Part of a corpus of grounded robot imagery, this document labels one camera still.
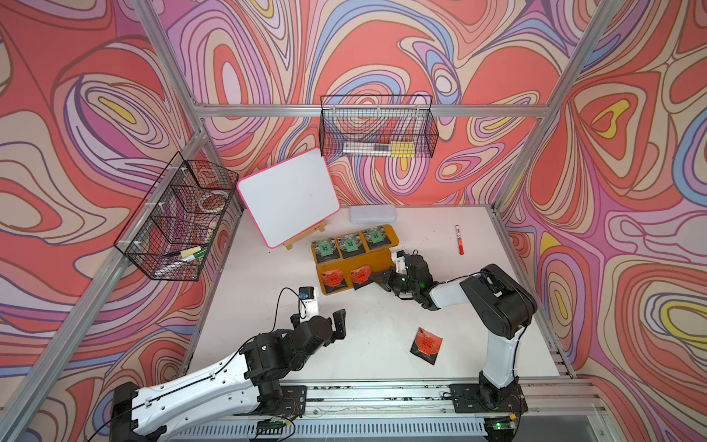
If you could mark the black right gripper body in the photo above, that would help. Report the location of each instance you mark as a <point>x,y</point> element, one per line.
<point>401,283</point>

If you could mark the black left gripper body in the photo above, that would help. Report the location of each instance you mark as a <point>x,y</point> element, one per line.
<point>330,337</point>

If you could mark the red tea bag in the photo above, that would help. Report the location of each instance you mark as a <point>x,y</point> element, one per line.
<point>333,281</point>
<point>361,277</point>
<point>426,346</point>

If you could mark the green tea bag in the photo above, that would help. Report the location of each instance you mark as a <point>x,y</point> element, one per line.
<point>376,238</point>
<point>325,250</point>
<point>351,245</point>

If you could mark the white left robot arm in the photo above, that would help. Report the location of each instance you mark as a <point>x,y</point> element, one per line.
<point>248,382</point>

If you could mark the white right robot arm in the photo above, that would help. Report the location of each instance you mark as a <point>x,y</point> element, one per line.
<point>504,307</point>

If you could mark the yellow wooden two-tier shelf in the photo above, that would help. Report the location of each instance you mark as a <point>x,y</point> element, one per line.
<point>379,260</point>

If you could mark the red marker pen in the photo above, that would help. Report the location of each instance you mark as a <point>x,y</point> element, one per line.
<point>460,244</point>

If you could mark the white plastic pencil case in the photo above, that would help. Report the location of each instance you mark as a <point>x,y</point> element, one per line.
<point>375,213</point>

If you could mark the wooden whiteboard easel stand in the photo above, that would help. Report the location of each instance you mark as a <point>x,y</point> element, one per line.
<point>320,227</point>

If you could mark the pink framed whiteboard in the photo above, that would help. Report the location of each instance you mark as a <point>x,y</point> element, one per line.
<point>290,197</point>

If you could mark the green marker in basket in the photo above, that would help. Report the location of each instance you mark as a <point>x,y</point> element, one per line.
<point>185,256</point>

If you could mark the yellow sticky notes block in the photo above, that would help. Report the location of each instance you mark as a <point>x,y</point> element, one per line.
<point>400,149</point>

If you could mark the tape roll in basket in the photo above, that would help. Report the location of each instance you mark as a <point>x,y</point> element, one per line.
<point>212,202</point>

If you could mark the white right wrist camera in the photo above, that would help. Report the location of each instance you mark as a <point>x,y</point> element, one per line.
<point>399,260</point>

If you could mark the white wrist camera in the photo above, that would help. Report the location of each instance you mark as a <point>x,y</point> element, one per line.
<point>399,260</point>
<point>308,306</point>

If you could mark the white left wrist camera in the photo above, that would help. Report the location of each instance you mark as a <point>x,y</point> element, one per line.
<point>308,306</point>

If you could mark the black wire basket back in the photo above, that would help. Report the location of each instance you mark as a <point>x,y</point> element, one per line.
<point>363,125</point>

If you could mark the black wire basket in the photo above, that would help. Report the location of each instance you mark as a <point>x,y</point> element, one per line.
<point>173,222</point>
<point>363,125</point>

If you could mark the black wire basket left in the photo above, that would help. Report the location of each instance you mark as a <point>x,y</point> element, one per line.
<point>173,222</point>

